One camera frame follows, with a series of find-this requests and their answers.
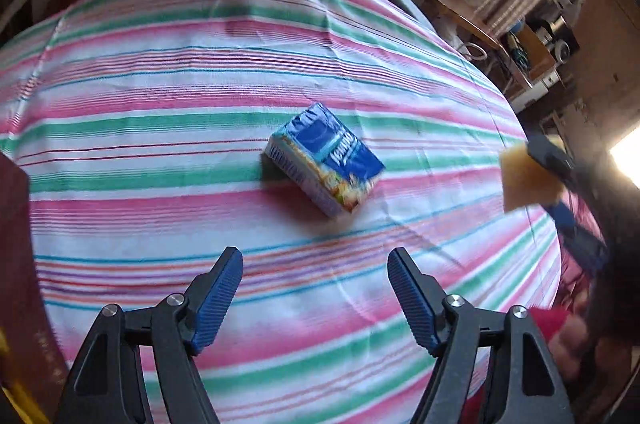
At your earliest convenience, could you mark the brown cardboard box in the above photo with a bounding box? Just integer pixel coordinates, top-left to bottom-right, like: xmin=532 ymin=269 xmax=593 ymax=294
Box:
xmin=502 ymin=22 xmax=558 ymax=78

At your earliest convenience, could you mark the gold metal tin tray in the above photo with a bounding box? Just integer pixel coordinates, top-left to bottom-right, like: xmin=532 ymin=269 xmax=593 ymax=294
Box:
xmin=0 ymin=151 xmax=68 ymax=424

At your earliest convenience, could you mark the small white cabinet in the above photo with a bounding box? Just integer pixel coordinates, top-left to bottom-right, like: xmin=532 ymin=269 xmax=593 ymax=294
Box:
xmin=510 ymin=72 xmax=563 ymax=112

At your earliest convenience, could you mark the black and white appliance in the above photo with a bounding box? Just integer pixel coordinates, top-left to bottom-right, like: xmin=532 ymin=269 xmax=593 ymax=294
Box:
xmin=530 ymin=0 xmax=588 ymax=60

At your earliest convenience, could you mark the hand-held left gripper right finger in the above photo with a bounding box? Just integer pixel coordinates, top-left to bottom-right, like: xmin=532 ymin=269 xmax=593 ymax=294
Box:
xmin=389 ymin=247 xmax=575 ymax=424

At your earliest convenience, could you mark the blue snack carton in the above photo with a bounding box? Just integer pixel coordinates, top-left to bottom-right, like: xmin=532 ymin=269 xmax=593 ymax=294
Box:
xmin=267 ymin=102 xmax=387 ymax=219

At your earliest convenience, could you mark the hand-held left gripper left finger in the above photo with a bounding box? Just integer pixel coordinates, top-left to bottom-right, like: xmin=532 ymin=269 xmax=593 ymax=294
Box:
xmin=54 ymin=247 xmax=244 ymax=424

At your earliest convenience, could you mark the red garment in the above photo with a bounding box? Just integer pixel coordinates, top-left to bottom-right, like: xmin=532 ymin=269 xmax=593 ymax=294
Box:
xmin=465 ymin=304 xmax=601 ymax=424

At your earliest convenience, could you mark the yellow sponge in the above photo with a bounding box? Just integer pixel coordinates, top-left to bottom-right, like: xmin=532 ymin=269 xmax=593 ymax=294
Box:
xmin=499 ymin=143 xmax=563 ymax=213

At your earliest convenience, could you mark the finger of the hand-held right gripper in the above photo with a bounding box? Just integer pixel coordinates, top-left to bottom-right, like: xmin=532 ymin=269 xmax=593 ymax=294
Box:
xmin=527 ymin=133 xmax=591 ymax=192
xmin=545 ymin=201 xmax=606 ymax=275

